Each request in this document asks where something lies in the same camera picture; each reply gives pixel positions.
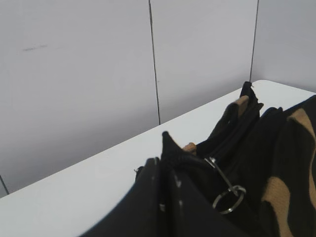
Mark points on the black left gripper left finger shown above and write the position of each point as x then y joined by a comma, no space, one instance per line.
136,215

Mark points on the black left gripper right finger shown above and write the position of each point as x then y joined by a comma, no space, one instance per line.
184,211

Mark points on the silver zipper pull with ring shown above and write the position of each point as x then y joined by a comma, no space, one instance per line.
237,191

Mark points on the black tote bag tan handles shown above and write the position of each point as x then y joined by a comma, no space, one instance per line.
272,155

